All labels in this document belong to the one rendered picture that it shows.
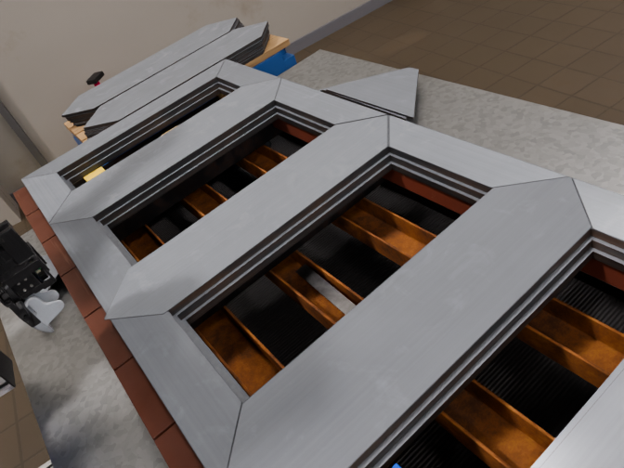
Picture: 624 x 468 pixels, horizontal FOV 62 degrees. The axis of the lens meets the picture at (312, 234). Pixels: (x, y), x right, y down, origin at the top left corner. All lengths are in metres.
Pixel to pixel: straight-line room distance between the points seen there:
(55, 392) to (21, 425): 1.09
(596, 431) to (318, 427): 0.33
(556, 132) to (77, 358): 1.19
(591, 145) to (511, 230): 0.42
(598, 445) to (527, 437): 0.21
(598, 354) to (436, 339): 0.31
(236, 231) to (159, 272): 0.17
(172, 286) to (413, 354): 0.48
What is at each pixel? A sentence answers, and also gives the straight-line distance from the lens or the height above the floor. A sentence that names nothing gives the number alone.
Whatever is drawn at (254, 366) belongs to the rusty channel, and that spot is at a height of 0.68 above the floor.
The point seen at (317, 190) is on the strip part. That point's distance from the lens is 1.07.
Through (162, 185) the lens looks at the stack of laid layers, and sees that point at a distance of 1.37.
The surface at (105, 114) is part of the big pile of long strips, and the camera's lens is 1.88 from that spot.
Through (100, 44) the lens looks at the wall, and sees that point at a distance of 3.58.
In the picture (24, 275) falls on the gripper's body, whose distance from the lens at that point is 0.93.
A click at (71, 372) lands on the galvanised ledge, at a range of 1.30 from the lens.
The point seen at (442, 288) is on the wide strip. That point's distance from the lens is 0.82.
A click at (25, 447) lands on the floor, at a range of 2.30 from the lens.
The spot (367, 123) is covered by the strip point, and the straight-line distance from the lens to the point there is 1.23.
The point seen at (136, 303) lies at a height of 0.86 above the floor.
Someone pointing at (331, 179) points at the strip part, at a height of 0.86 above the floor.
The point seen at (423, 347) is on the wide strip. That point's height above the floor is 0.86.
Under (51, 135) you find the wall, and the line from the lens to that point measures 3.67.
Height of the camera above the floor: 1.49
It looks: 40 degrees down
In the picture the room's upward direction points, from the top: 21 degrees counter-clockwise
